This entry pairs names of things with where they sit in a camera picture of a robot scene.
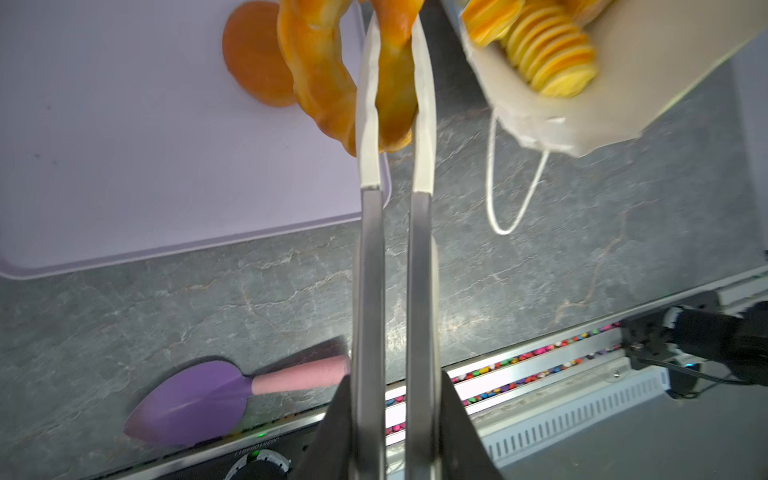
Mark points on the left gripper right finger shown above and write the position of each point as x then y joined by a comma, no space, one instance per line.
463,455

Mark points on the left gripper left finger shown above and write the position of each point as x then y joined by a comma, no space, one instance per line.
328,455

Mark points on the round orange fake bun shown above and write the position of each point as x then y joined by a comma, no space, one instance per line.
252,54

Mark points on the paper bag with landscape print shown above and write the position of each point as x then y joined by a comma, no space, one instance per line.
649,55

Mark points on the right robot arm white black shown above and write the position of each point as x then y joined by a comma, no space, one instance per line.
695,341

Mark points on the fake yellow ridged bread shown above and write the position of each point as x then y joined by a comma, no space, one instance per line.
543,40

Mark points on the lavender cutting mat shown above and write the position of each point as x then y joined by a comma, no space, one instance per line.
124,137

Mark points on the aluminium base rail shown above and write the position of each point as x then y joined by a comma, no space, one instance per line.
520,399

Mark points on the purple scoop with pink handle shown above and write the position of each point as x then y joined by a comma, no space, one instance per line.
208,400

